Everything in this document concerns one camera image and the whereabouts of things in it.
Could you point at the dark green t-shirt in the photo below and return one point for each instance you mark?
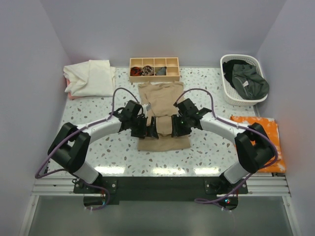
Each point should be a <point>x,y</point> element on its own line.
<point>248,83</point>

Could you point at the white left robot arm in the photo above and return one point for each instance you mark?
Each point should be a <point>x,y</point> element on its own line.
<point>70,146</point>

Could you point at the white plastic laundry basket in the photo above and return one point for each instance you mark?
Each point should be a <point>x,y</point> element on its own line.
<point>230,94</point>

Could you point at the pink folded t-shirt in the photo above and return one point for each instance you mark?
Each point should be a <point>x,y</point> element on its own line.
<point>70,96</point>

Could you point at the grey rolled sock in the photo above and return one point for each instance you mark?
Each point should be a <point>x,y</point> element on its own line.
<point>160,71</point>

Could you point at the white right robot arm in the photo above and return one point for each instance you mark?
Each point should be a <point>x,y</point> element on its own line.
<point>254,148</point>

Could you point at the wooden compartment organizer box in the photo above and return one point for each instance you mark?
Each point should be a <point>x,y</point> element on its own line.
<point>172,74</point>

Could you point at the black garment in basket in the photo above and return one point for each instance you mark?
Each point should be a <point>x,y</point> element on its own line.
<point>228,68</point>

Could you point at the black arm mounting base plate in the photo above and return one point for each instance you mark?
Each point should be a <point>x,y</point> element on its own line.
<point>156,189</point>

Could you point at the cream folded t-shirt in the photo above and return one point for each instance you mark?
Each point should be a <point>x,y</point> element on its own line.
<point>91,78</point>

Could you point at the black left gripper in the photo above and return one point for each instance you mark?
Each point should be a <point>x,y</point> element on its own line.
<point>143,127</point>

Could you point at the orange black rolled sock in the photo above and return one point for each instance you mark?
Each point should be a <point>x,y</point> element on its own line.
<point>136,71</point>

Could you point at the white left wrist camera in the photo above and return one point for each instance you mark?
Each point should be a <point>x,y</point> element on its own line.
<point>147,107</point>

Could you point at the orange tie-dye folded t-shirt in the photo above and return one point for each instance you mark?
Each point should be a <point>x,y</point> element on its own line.
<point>271,129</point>

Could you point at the beige t-shirt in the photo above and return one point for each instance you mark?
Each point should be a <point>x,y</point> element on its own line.
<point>162,96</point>

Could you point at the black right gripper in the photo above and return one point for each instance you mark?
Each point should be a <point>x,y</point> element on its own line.
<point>178,126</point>

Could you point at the brown patterned rolled sock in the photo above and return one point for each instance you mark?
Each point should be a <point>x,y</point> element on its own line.
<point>147,71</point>

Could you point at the aluminium frame rail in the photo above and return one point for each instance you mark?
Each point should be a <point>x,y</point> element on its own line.
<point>258,186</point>

